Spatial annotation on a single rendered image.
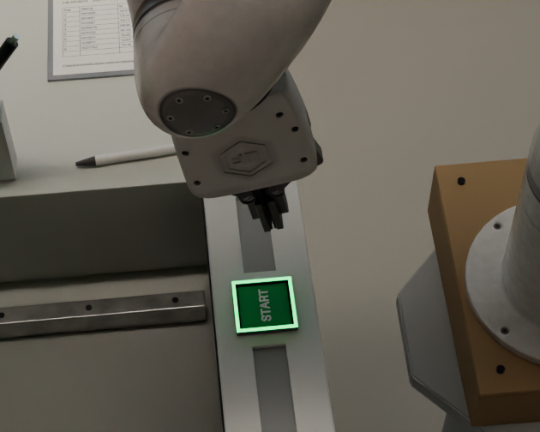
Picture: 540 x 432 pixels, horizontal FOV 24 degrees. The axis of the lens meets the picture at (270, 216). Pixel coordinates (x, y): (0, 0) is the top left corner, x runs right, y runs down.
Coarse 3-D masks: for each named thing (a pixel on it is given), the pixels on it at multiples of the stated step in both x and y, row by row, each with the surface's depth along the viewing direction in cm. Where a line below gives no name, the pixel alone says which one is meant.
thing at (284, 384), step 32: (288, 192) 122; (224, 224) 119; (256, 224) 120; (288, 224) 119; (224, 256) 117; (256, 256) 118; (288, 256) 117; (224, 288) 115; (224, 320) 113; (224, 352) 111; (256, 352) 111; (288, 352) 111; (320, 352) 111; (224, 384) 109; (256, 384) 109; (288, 384) 109; (320, 384) 109; (224, 416) 107; (256, 416) 107; (288, 416) 107; (320, 416) 107
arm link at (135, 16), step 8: (128, 0) 79; (136, 0) 78; (144, 0) 77; (152, 0) 77; (160, 0) 76; (136, 8) 78; (144, 8) 77; (152, 8) 76; (136, 16) 78; (136, 24) 77
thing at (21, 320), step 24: (0, 312) 126; (24, 312) 126; (48, 312) 126; (72, 312) 126; (96, 312) 126; (120, 312) 126; (144, 312) 127; (168, 312) 127; (192, 312) 128; (0, 336) 127; (24, 336) 128
